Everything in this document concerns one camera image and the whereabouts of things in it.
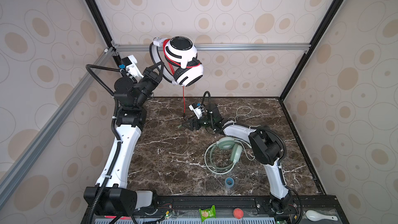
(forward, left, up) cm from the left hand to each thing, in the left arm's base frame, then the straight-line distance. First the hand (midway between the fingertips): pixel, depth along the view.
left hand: (167, 61), depth 56 cm
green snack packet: (-42, -15, -51) cm, 68 cm away
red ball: (-42, -29, -49) cm, 71 cm away
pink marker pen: (-44, +22, -52) cm, 72 cm away
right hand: (+1, -3, -41) cm, 41 cm away
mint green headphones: (-9, -25, -46) cm, 54 cm away
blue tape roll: (-28, -27, -54) cm, 67 cm away
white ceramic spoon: (-43, -64, -53) cm, 94 cm away
